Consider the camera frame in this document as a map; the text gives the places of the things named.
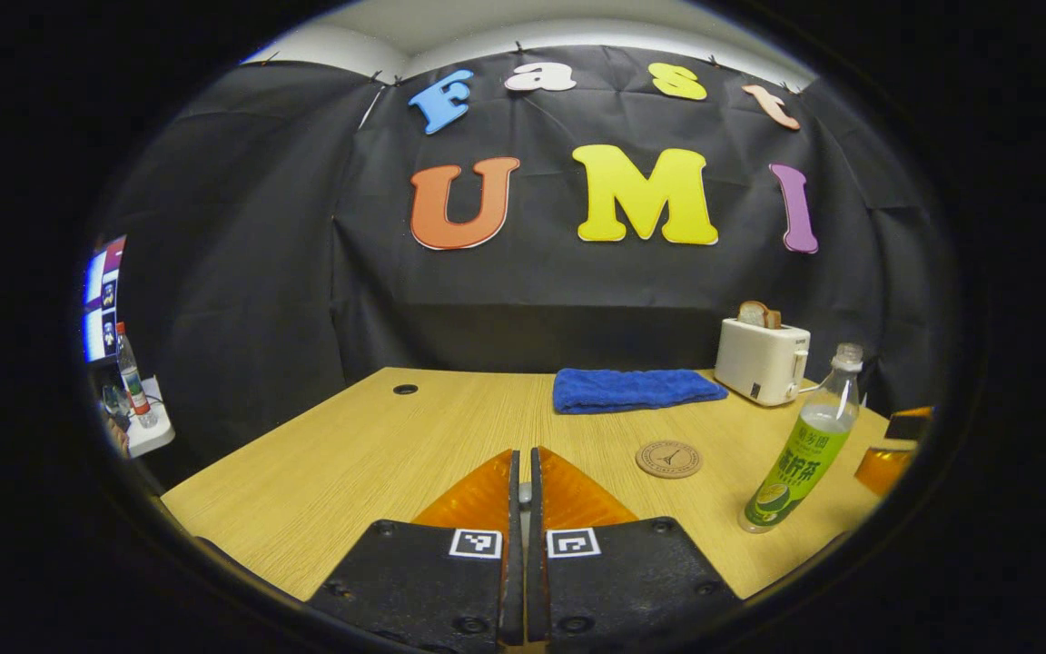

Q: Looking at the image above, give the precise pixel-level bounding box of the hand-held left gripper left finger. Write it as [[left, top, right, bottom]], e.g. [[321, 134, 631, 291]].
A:
[[308, 449, 525, 651]]

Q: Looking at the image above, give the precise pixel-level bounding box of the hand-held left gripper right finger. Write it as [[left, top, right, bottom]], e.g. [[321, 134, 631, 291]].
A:
[[527, 446, 743, 654]]

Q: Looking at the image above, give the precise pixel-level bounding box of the green label water bottle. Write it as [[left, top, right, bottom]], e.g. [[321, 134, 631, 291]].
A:
[[738, 342, 866, 535]]

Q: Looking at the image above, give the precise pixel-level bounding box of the round brown coaster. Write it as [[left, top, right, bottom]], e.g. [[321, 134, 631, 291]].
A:
[[635, 440, 704, 481]]

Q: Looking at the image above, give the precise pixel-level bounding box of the red cap plastic bottle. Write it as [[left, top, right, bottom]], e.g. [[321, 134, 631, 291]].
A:
[[114, 321, 160, 431]]

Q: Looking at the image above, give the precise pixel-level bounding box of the white toaster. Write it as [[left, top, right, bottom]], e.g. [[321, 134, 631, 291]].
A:
[[714, 317, 813, 408]]

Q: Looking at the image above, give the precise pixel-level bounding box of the blue towel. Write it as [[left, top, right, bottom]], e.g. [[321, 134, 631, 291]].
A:
[[552, 367, 730, 416]]

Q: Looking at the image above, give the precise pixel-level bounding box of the black backdrop cloth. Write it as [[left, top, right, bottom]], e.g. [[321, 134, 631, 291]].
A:
[[92, 45, 960, 473]]

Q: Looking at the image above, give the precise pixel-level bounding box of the white side table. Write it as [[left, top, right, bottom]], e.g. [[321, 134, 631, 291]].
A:
[[122, 376, 177, 461]]

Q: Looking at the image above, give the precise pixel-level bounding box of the computer monitor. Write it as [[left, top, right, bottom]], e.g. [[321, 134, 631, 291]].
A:
[[82, 234, 128, 365]]

